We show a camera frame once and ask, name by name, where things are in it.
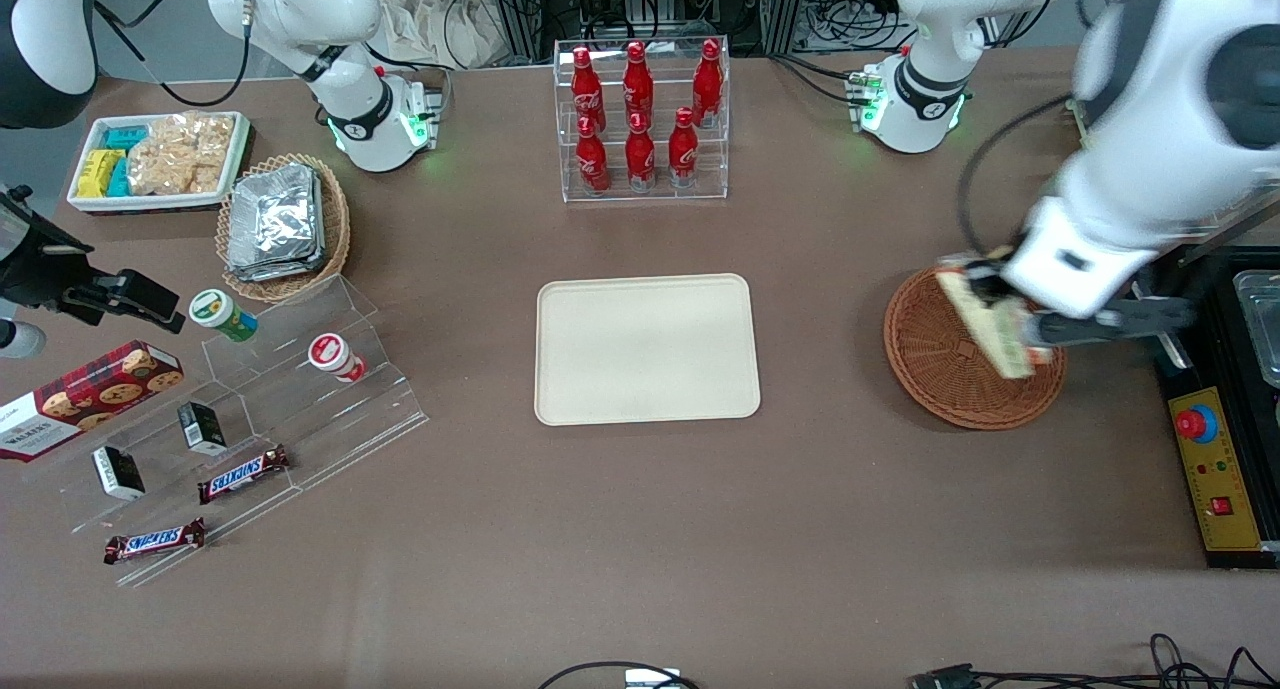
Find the clear acrylic stepped display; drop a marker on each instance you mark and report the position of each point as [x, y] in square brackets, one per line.
[330, 429]

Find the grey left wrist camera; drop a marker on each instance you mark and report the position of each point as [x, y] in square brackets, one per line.
[1120, 324]

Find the beige cloth bag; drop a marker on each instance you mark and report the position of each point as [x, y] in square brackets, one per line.
[440, 19]

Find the steel pan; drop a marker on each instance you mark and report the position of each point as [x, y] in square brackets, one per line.
[1262, 329]

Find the teal snack packet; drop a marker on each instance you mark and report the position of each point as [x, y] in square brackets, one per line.
[125, 137]
[119, 179]

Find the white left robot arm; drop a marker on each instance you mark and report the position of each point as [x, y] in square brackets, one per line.
[1150, 119]

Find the red tartan cookie box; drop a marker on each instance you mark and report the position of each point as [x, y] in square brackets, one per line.
[90, 399]

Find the round brown wicker basket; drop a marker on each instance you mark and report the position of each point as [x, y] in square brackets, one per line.
[940, 369]

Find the green lid snack cup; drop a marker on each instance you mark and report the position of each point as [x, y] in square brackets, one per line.
[218, 312]

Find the aluminium equipment frame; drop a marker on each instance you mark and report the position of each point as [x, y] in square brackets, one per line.
[520, 9]

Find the white rectangular snack tray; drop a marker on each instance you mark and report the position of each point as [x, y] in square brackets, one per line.
[160, 202]

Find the beige plastic tray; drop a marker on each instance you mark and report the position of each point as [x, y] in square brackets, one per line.
[645, 349]

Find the silver foil packet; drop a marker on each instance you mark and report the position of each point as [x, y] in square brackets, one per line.
[275, 214]
[275, 269]

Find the yellow snack packet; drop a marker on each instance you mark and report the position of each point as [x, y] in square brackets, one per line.
[95, 172]

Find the red lid snack cup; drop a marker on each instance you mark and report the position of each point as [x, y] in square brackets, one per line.
[330, 354]

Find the small white device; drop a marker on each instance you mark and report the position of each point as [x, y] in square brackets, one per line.
[652, 679]

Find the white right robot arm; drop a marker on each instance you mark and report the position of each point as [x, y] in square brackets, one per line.
[370, 119]

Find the clear acrylic bottle rack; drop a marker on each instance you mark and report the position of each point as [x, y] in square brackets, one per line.
[660, 194]

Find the black machine with yellow panel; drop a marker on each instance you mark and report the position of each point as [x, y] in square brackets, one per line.
[1220, 489]

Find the clear bag of rice crackers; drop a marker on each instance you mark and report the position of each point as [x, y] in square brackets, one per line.
[180, 154]

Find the small black box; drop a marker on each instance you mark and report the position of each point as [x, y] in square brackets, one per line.
[118, 473]
[203, 429]

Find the red cola bottle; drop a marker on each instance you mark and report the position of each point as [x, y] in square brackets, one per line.
[708, 84]
[640, 157]
[592, 161]
[638, 87]
[683, 151]
[586, 89]

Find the snickers chocolate bar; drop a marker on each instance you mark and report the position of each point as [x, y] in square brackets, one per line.
[243, 475]
[155, 541]

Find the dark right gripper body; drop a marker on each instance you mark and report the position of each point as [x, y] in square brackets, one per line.
[38, 269]

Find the oval brown wicker basket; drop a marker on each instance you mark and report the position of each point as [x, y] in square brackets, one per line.
[335, 229]

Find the triangular sandwich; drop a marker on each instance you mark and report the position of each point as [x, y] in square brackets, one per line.
[995, 334]

